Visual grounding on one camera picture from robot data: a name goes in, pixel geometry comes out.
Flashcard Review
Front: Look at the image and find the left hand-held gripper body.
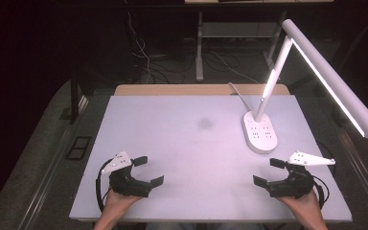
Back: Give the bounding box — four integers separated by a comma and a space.
101, 150, 152, 198

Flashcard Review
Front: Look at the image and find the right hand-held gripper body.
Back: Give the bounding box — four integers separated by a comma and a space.
265, 150, 336, 199

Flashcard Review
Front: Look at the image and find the person's left hand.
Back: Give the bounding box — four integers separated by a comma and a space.
102, 188, 144, 220

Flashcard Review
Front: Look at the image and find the person's right hand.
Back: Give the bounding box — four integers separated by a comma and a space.
276, 189, 323, 220

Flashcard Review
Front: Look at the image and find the white desk lamp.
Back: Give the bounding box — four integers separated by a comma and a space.
242, 18, 368, 155

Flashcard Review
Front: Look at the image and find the white table cover board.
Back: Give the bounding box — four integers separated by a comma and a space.
69, 94, 354, 223

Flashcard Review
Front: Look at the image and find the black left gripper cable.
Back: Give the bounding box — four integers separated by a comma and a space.
95, 158, 113, 214

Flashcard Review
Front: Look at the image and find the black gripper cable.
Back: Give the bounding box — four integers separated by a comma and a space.
311, 173, 331, 209
95, 158, 113, 214

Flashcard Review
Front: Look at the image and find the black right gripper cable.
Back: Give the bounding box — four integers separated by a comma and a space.
311, 173, 331, 209

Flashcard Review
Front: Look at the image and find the black rectangular floor frame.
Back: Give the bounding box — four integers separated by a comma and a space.
64, 135, 92, 161

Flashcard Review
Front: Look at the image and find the metal floor rail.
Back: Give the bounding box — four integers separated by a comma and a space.
337, 127, 368, 224
18, 95, 91, 230

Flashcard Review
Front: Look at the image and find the white lamp cable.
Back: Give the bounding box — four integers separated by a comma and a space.
227, 81, 254, 113

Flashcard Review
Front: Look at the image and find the black stand post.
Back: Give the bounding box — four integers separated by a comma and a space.
69, 71, 81, 126

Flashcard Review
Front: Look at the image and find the tangle of dark floor cables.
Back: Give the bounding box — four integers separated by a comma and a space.
147, 37, 269, 84

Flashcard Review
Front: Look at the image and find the thin white hanging cable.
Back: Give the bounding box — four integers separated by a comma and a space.
126, 11, 152, 84

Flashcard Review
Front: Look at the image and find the grey metal table frame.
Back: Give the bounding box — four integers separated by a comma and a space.
195, 10, 289, 82

